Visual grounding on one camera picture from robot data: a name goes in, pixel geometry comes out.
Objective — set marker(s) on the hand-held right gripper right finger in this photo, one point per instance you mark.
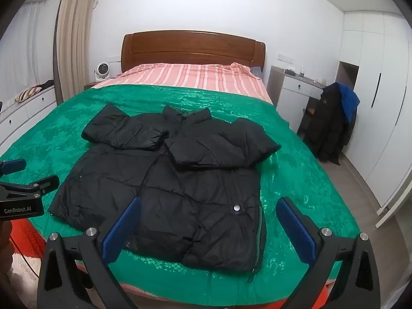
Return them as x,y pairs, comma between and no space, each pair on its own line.
297,231

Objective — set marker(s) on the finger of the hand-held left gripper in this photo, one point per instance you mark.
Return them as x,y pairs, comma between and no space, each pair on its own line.
38,185
11,166

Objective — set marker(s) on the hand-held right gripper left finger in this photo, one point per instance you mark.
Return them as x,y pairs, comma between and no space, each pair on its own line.
120,231

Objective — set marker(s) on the black puffer jacket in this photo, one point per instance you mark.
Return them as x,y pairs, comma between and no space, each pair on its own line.
193,199

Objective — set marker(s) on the red rug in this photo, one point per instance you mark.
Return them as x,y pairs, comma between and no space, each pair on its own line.
25,235

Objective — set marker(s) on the white fluffy rug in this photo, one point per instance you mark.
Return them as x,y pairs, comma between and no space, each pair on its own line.
22,265

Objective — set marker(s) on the white drawer cabinet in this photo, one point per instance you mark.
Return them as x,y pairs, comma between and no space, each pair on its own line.
32,109

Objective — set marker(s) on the green patterned bedspread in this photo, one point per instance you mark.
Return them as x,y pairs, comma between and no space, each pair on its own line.
305,167

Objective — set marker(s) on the striped cushion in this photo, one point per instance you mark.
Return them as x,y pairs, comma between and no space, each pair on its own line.
29,93

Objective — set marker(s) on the dark cloth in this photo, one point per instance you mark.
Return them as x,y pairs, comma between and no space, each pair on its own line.
46,84

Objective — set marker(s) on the black coat on chair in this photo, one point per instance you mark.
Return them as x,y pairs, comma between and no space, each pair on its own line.
328,125

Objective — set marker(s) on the wooden nightstand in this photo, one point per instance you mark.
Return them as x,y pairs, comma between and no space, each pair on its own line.
90,85

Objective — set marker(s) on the white sheer curtain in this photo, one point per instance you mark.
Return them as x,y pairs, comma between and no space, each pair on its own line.
29,45

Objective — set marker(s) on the white desk fan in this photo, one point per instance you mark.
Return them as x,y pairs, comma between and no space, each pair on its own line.
102,70

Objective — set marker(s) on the white desk with drawer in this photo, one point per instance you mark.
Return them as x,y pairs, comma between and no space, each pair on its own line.
291,96

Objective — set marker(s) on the blue garment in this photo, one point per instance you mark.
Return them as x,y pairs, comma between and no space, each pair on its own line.
349,101

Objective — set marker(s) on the beige curtain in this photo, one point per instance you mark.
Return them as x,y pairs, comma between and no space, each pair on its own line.
75,38

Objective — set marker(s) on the white wardrobe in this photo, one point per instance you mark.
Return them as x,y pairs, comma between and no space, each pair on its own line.
386,103

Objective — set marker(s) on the clear bottle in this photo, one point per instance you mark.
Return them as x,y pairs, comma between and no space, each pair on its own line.
302,72

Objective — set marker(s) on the grey pillow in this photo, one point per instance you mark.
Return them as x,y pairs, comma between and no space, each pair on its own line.
256,72

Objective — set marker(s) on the pink striped bed sheet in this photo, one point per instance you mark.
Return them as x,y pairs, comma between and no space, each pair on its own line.
193,77

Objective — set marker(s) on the wooden headboard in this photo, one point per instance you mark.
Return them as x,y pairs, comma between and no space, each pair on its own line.
193,46

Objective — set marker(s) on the white wall switch panel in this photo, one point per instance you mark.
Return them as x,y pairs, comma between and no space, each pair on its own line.
285,58

